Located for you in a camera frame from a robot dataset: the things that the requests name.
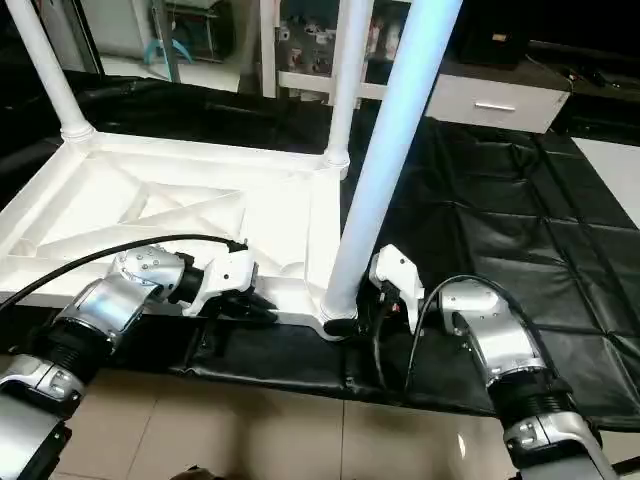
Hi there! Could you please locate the white flat panel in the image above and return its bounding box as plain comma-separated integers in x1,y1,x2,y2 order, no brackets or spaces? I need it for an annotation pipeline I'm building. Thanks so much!
575,135,640,227

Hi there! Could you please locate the white glass door cabinet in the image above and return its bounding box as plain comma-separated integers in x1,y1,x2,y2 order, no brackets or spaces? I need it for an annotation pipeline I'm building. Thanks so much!
260,0,447,107

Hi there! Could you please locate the white plastic table top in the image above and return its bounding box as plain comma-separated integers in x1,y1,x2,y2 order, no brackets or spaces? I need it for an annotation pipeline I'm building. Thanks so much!
0,130,351,343

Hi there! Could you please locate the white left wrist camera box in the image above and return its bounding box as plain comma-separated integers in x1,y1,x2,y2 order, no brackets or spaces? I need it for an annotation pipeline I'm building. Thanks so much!
184,248,259,319

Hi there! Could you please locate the black work mat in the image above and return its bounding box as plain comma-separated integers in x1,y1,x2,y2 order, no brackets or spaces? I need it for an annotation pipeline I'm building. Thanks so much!
0,75,640,421

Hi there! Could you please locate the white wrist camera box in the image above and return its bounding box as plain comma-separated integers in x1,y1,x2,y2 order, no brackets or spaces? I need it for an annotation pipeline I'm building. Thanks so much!
184,248,259,319
368,245,425,333

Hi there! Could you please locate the white drawer unit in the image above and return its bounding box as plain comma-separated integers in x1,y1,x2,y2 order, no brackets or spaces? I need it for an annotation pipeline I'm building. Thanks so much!
425,72,571,134

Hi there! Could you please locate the storage rack with items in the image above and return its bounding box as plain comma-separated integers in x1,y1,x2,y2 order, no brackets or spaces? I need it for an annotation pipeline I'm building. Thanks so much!
140,0,237,67

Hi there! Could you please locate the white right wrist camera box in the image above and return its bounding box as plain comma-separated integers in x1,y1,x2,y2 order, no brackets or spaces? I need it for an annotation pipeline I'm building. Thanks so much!
368,245,425,333

